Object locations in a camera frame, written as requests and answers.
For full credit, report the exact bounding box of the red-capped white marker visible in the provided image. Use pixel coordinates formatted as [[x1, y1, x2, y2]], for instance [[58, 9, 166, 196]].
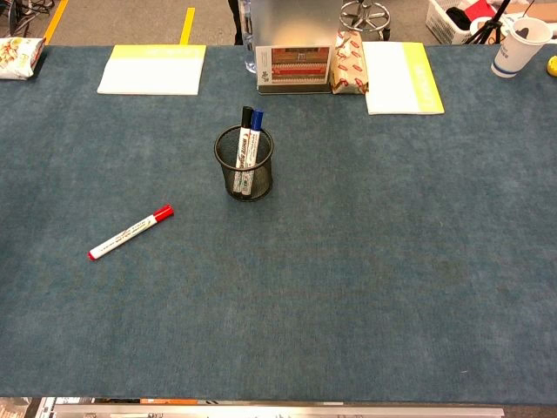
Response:
[[87, 204, 175, 262]]

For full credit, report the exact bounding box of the black mesh pen cup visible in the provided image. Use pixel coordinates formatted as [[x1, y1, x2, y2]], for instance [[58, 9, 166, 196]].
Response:
[[213, 125, 275, 202]]

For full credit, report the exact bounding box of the blue-capped marker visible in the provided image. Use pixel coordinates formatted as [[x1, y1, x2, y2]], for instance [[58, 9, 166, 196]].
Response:
[[241, 108, 265, 196]]

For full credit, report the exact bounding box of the black-capped marker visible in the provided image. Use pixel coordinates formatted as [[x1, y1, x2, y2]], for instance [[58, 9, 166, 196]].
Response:
[[232, 105, 254, 195]]

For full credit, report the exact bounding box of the blue felt table mat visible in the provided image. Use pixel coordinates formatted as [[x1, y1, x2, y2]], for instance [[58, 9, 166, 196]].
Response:
[[0, 43, 557, 406]]

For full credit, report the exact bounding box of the red brown picture card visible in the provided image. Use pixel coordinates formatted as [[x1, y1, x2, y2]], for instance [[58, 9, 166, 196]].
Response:
[[255, 44, 334, 87]]

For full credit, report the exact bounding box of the clear plastic water bottle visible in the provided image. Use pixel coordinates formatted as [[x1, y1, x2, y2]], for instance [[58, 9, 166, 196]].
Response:
[[238, 0, 258, 74]]

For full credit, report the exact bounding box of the gold red printed snack pack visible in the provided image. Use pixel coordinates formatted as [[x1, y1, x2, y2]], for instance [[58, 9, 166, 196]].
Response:
[[330, 29, 370, 96]]

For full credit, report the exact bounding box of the yellow white Lexicon book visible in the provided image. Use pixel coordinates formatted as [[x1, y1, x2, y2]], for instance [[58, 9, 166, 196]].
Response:
[[360, 41, 446, 117]]

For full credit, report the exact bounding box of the yellow white plain book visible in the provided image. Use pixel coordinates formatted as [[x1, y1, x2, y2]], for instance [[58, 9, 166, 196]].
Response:
[[96, 44, 208, 97]]

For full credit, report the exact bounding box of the black trouser leg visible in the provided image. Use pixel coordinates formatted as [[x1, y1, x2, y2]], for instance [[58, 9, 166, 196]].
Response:
[[226, 0, 245, 46]]

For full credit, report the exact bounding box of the chrome stool base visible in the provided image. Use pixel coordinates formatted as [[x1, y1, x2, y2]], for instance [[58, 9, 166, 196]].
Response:
[[339, 0, 392, 41]]

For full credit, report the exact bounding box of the white plastic basket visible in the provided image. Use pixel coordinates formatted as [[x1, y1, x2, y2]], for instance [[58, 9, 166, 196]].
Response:
[[425, 0, 510, 45]]

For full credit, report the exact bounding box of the black tripod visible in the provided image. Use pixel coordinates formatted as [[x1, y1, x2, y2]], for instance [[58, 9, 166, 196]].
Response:
[[467, 0, 514, 45]]

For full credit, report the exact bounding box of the white blue paper cup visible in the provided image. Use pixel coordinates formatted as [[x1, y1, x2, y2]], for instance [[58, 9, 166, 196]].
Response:
[[491, 17, 554, 79]]

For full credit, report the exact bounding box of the white printed snack bag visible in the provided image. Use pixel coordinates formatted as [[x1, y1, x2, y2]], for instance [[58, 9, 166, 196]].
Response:
[[0, 37, 47, 81]]

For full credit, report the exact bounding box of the aluminium profile rail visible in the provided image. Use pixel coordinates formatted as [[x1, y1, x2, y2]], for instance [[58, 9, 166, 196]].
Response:
[[51, 402, 506, 418]]

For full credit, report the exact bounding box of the black cable bundle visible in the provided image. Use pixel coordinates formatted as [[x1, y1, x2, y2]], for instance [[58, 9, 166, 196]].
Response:
[[0, 0, 56, 38]]

